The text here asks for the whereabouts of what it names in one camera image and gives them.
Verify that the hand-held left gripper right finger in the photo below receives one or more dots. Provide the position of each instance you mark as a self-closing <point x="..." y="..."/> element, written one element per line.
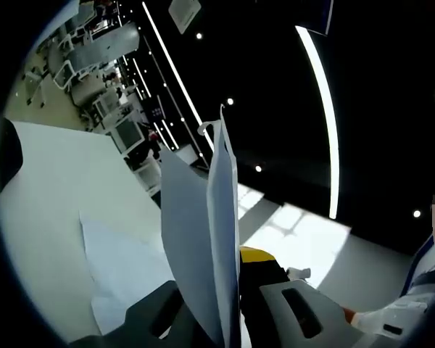
<point x="268" y="319"/>

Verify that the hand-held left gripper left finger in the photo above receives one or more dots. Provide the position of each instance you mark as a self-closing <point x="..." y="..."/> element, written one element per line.
<point x="148" y="319"/>

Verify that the white grey chest device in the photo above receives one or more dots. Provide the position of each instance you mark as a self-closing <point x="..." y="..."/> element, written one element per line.
<point x="402" y="311"/>

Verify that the dark hanging display screen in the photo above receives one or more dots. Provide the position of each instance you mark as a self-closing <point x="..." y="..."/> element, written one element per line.
<point x="157" y="108"/>
<point x="320" y="16"/>

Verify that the wide curved ceiling light strip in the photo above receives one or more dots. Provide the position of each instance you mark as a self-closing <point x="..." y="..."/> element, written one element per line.
<point x="328" y="108"/>

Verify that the thin curved ceiling light strip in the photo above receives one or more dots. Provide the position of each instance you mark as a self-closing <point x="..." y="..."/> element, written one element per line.
<point x="178" y="74"/>

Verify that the group of white office chairs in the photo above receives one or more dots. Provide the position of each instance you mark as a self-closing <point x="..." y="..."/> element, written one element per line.
<point x="65" y="74"/>

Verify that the white office column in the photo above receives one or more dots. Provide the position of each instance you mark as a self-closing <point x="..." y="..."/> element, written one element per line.
<point x="108" y="45"/>

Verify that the ceiling air conditioner vent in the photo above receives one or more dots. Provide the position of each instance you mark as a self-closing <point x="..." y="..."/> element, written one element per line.
<point x="185" y="16"/>

